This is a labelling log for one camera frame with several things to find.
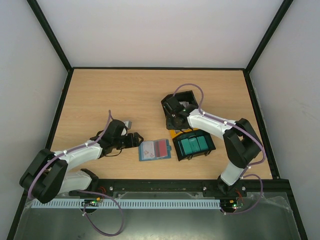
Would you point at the yellow bin with cards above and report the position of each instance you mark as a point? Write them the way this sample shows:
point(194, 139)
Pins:
point(173, 133)

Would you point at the teal card holder wallet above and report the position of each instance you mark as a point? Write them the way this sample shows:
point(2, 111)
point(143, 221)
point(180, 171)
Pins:
point(156, 158)

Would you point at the black bin with red cards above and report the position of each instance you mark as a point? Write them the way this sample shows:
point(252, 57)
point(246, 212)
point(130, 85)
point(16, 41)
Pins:
point(185, 98)

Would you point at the teal card stack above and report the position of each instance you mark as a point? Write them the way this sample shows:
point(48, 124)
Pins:
point(193, 145)

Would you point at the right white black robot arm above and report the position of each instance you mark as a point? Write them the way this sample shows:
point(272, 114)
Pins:
point(241, 142)

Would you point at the white VIP card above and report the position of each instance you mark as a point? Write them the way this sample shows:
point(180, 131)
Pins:
point(148, 150)

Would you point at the light blue slotted cable duct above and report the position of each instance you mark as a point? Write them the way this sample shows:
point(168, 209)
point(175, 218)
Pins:
point(197, 204)

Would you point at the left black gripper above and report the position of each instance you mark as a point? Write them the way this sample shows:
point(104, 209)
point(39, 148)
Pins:
point(131, 140)

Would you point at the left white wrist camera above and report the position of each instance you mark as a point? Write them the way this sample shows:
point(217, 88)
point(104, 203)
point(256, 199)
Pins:
point(128, 124)

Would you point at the red circle credit card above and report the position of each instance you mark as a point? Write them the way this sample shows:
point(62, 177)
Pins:
point(161, 148)

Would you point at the black aluminium frame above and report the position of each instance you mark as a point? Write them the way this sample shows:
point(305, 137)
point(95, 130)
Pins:
point(273, 185)

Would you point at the black bin with teal cards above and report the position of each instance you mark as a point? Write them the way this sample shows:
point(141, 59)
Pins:
point(180, 154)

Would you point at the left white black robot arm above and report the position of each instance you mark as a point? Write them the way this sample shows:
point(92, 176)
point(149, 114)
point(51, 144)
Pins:
point(49, 174)

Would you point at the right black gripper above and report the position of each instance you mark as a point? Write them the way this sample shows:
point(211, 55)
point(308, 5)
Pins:
point(169, 110)

